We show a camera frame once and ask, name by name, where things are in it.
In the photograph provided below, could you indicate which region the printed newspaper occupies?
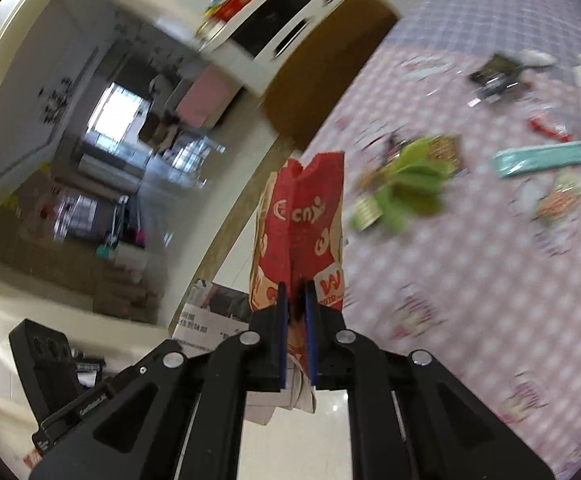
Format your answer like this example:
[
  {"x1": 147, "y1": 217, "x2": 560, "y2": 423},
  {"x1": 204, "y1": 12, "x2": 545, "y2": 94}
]
[{"x1": 170, "y1": 277, "x2": 254, "y2": 353}]

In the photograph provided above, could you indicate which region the clear wrapped snack packet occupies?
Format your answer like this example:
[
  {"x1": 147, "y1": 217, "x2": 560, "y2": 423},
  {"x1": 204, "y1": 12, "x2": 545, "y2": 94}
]
[{"x1": 533, "y1": 170, "x2": 581, "y2": 231}]

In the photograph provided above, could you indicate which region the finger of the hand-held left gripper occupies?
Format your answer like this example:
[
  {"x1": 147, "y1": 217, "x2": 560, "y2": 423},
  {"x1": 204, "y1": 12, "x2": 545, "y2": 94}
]
[{"x1": 105, "y1": 357, "x2": 157, "y2": 398}]

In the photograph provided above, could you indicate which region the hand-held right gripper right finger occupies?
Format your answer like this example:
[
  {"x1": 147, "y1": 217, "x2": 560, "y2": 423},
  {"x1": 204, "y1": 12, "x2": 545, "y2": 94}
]
[{"x1": 305, "y1": 280, "x2": 556, "y2": 480}]

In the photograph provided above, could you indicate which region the black crumpled wrapper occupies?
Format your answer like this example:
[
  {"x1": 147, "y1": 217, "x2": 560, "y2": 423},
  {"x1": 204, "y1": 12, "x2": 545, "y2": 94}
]
[{"x1": 468, "y1": 52, "x2": 526, "y2": 106}]

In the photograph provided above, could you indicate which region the white crumpled tissue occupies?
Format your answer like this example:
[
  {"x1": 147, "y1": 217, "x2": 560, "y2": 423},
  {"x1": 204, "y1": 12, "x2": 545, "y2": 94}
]
[{"x1": 518, "y1": 49, "x2": 557, "y2": 67}]

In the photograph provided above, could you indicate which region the pink checkered tablecloth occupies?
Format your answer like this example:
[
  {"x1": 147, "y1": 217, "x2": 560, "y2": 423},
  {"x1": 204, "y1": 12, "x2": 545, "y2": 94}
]
[{"x1": 295, "y1": 0, "x2": 581, "y2": 480}]

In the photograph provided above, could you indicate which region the sofa with pink cover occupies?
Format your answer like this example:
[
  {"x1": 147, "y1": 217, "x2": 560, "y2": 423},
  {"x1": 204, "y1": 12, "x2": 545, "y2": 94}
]
[{"x1": 143, "y1": 67, "x2": 244, "y2": 143}]

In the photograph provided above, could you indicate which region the brown cardboard box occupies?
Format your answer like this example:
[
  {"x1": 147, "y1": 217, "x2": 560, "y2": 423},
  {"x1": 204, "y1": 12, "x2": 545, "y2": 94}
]
[{"x1": 93, "y1": 260, "x2": 164, "y2": 321}]

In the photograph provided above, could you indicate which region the white sideboard cabinet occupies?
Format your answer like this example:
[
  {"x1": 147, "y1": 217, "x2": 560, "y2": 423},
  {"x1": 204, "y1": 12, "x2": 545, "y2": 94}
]
[{"x1": 190, "y1": 0, "x2": 359, "y2": 96}]

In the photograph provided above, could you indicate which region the yellow printed snack wrapper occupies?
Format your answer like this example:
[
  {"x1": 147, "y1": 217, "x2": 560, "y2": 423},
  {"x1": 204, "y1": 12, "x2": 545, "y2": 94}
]
[{"x1": 421, "y1": 135, "x2": 469, "y2": 181}]

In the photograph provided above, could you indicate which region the red paper snack bag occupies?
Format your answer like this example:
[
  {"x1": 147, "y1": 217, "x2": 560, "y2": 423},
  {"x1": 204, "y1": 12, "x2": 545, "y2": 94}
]
[{"x1": 244, "y1": 151, "x2": 346, "y2": 426}]

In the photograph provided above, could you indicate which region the brown wooden chair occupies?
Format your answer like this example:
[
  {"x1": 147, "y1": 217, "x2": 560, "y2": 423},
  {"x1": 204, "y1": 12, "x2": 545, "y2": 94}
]
[{"x1": 260, "y1": 0, "x2": 401, "y2": 153}]

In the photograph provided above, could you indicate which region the small red wrapper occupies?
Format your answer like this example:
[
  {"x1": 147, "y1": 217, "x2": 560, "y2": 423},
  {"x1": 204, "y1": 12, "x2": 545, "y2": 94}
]
[{"x1": 528, "y1": 116, "x2": 574, "y2": 142}]

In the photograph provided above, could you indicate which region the green crumpled wrapper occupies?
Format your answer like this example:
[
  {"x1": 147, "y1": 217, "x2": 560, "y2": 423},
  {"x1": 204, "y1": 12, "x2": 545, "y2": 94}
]
[{"x1": 348, "y1": 135, "x2": 464, "y2": 233}]

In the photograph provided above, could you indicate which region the teal long packet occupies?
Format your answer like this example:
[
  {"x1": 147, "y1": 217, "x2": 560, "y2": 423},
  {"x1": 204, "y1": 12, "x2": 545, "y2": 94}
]
[{"x1": 491, "y1": 141, "x2": 581, "y2": 180}]

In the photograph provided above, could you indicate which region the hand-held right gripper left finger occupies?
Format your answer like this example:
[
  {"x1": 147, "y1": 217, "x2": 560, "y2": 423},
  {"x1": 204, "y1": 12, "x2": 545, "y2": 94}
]
[{"x1": 29, "y1": 282, "x2": 288, "y2": 480}]

